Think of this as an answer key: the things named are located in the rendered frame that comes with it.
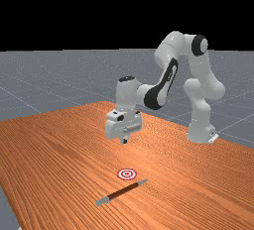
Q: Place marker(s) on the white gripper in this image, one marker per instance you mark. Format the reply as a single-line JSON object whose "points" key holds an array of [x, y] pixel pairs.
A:
{"points": [[120, 125]]}

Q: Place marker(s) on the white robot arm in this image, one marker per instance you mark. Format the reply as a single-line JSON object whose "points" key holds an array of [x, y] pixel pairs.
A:
{"points": [[198, 75]]}

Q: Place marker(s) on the dark brown pen grey ends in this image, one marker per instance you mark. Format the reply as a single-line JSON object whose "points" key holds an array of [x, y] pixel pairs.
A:
{"points": [[120, 193]]}

